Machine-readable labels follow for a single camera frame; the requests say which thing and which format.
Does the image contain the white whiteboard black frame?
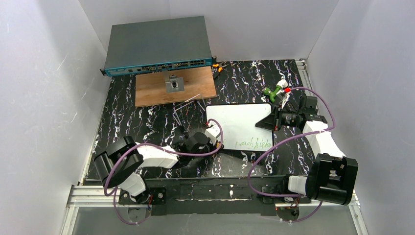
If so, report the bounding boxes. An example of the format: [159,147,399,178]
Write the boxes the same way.
[206,103,274,152]

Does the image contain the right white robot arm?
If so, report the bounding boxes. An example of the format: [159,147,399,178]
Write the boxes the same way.
[255,96,358,205]

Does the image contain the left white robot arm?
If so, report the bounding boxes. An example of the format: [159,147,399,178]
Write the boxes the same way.
[93,128,223,196]

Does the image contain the green white marker tool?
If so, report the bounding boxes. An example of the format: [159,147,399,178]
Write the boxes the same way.
[262,79,288,103]

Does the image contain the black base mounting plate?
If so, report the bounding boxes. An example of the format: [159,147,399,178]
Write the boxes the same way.
[118,176,299,216]

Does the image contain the brown wooden board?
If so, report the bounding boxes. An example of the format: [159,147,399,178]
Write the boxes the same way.
[135,67,217,107]

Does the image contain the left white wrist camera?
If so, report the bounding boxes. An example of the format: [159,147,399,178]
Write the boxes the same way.
[205,124,222,144]

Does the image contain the grey metal stand bracket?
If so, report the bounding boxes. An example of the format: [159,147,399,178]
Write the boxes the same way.
[162,71,184,93]

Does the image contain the orange handled pliers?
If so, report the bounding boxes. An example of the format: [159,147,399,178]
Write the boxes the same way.
[212,62,227,79]

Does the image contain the grey network switch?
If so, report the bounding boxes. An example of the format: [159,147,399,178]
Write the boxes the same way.
[101,16,216,76]

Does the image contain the aluminium rail frame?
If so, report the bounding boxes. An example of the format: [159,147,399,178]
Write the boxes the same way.
[60,58,369,235]

